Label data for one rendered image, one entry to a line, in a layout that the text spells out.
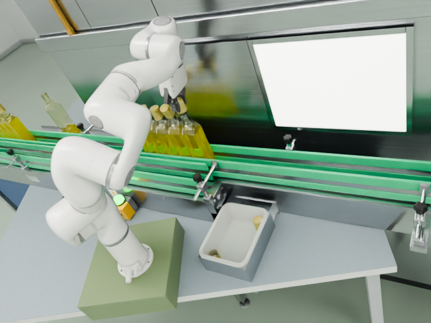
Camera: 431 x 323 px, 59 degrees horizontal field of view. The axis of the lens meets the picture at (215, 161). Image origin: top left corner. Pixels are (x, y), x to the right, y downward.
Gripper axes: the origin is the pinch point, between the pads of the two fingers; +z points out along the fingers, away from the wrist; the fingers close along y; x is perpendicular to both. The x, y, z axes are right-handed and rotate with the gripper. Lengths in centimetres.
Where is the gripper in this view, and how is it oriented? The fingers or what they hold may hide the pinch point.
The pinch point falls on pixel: (178, 102)
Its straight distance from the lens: 126.9
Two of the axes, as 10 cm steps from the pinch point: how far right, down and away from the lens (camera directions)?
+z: 0.8, 6.6, 7.5
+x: 9.1, 2.6, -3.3
